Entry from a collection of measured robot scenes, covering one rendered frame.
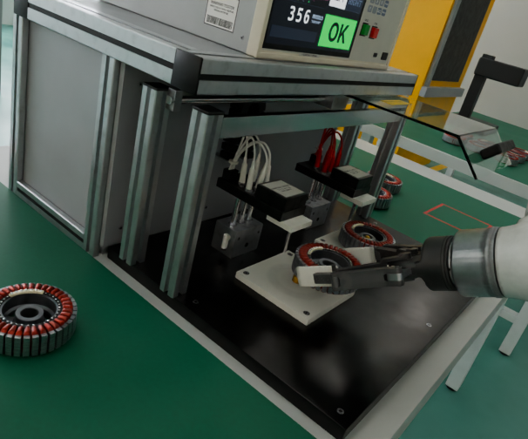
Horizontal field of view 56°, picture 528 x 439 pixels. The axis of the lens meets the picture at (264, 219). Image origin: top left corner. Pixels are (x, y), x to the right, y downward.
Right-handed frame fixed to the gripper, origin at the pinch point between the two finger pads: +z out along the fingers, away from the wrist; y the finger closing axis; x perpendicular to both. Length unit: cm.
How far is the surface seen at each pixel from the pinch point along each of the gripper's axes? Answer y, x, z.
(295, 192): 0.8, 12.3, 4.5
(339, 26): 11.7, 38.1, -2.5
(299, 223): -0.3, 7.3, 4.1
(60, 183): -20.5, 21.0, 37.9
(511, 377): 147, -88, 16
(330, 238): 20.6, 0.6, 12.0
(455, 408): 105, -82, 25
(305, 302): -4.0, -4.8, 2.9
